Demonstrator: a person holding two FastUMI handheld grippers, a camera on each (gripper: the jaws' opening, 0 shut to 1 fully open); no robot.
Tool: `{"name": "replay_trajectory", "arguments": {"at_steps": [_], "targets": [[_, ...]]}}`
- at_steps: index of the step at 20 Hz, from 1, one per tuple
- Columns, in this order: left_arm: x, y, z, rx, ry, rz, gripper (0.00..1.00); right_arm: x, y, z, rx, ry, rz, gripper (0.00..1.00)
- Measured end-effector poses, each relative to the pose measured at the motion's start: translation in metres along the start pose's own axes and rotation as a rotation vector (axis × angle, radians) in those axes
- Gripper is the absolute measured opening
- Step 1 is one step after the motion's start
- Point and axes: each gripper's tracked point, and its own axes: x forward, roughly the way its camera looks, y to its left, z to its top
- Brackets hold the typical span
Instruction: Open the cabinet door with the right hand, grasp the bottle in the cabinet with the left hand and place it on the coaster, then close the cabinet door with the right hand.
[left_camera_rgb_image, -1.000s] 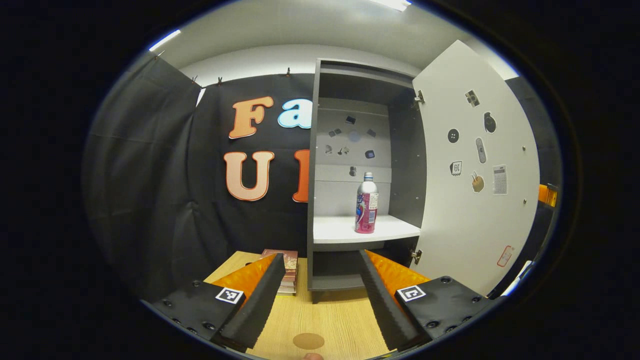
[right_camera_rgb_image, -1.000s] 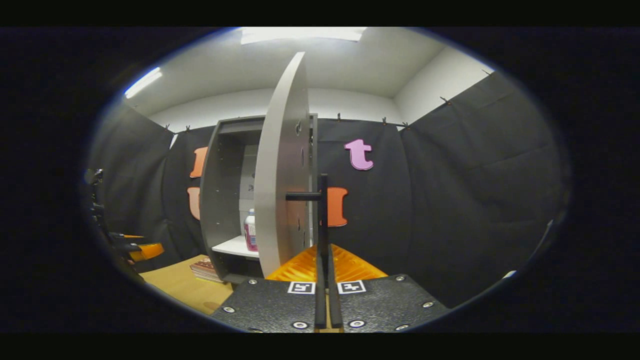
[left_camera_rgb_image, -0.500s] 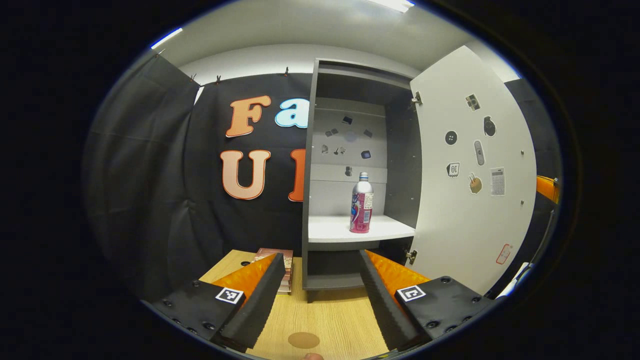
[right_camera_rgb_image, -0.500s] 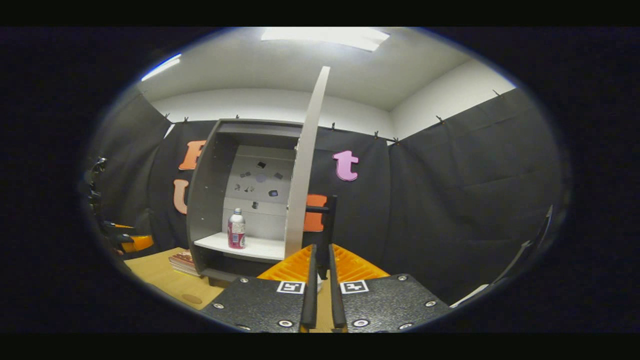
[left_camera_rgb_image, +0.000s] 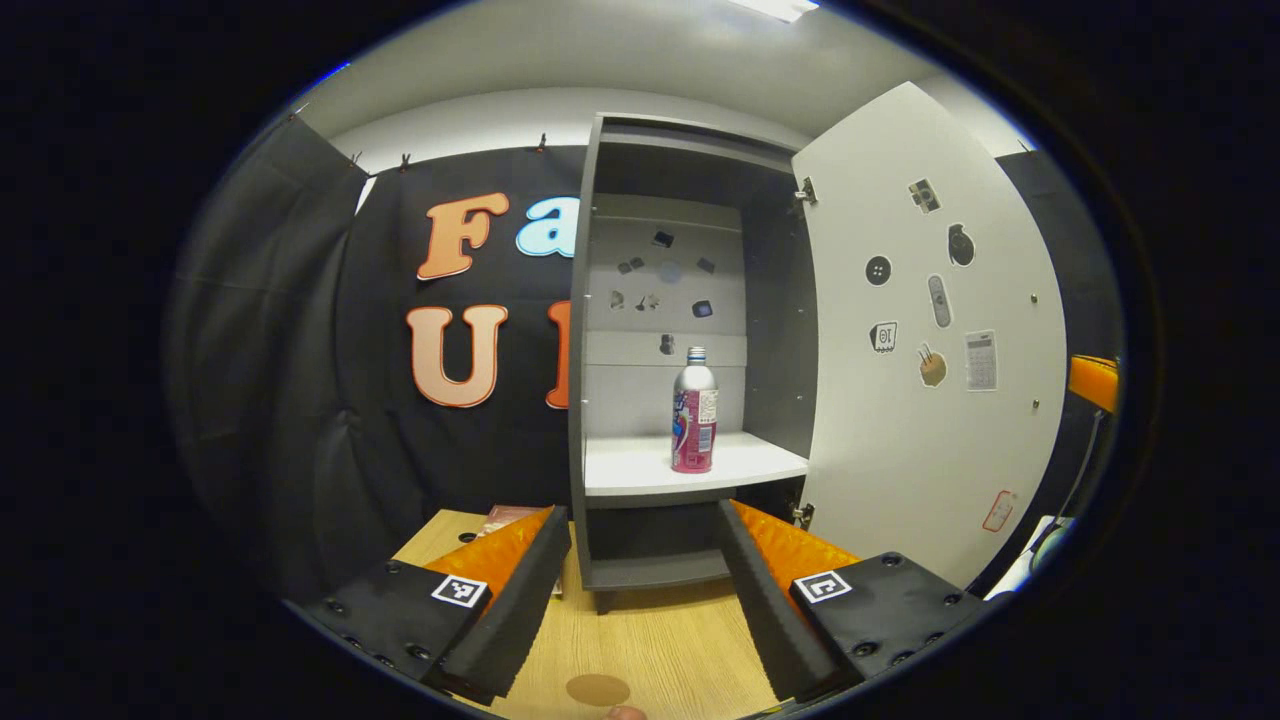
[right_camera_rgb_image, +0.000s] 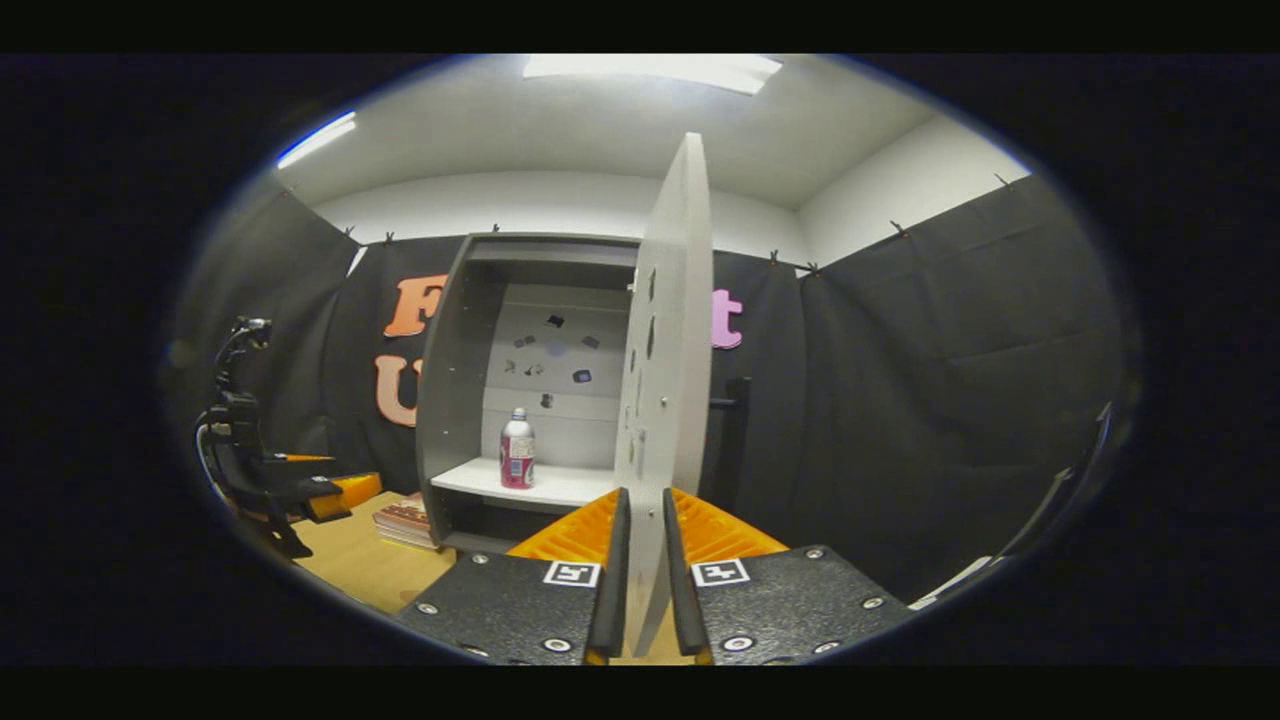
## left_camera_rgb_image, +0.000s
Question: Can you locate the black backdrop cloth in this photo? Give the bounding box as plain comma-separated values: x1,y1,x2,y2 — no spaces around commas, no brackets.
165,110,1121,601

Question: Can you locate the long ceiling light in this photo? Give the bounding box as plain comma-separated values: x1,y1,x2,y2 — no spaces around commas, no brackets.
730,0,821,23

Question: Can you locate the round brown coaster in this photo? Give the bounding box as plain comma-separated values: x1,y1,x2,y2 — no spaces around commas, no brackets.
566,674,631,707

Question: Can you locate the white cabinet door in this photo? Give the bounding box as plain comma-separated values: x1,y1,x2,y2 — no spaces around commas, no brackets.
790,82,1069,591

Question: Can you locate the white and teal object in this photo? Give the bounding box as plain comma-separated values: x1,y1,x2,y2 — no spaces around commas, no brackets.
985,515,1079,601

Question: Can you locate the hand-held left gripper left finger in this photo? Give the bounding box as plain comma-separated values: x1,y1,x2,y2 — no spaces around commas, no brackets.
300,505,573,706

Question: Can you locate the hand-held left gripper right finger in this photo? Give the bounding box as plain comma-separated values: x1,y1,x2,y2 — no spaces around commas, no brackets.
715,498,986,704

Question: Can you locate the silver and pink bottle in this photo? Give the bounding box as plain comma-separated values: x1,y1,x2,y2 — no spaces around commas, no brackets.
671,346,719,474

